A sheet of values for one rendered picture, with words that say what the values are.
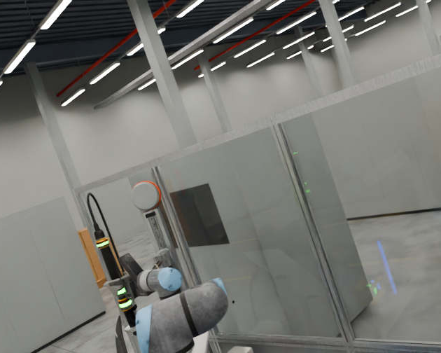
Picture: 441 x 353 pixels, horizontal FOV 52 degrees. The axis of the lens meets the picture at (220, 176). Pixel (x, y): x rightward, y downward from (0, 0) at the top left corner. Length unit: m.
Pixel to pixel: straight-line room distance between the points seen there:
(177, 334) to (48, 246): 6.46
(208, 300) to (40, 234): 6.46
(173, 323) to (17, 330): 6.39
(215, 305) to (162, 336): 0.15
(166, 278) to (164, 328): 0.38
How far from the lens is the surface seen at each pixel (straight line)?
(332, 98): 1.81
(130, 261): 1.71
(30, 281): 7.49
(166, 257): 2.36
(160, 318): 1.18
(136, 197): 2.44
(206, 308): 1.18
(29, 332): 7.55
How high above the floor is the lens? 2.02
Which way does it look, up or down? 4 degrees down
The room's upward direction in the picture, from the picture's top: 19 degrees counter-clockwise
